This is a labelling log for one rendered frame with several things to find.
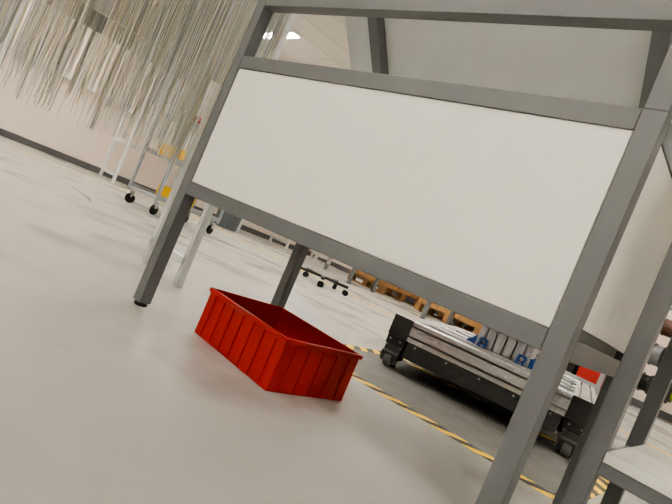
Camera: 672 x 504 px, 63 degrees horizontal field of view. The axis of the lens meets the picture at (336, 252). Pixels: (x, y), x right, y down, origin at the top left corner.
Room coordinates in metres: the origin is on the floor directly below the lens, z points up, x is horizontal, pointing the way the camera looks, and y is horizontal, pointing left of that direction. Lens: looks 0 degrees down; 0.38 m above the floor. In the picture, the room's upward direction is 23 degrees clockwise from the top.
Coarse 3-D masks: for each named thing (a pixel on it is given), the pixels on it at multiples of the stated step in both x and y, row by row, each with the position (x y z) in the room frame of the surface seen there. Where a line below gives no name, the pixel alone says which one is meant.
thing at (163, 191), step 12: (168, 156) 5.42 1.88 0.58; (180, 156) 5.32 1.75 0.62; (168, 168) 5.19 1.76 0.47; (132, 180) 5.46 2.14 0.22; (132, 192) 5.47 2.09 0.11; (144, 192) 5.30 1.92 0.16; (156, 192) 5.63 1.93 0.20; (168, 192) 5.54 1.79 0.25; (156, 204) 5.23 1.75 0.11; (192, 204) 5.61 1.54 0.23
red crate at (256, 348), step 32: (224, 320) 1.51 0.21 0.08; (256, 320) 1.41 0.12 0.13; (288, 320) 1.75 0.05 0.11; (224, 352) 1.47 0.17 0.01; (256, 352) 1.38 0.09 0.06; (288, 352) 1.34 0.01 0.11; (320, 352) 1.41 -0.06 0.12; (352, 352) 1.54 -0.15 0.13; (288, 384) 1.37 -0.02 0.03; (320, 384) 1.44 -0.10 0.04
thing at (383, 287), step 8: (360, 272) 9.29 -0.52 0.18; (352, 280) 9.33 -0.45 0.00; (368, 280) 9.10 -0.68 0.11; (376, 288) 9.65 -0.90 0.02; (384, 288) 8.90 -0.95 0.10; (392, 288) 9.05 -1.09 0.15; (392, 296) 9.38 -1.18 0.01; (400, 296) 9.28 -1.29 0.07; (408, 296) 9.84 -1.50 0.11; (416, 296) 9.57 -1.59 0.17
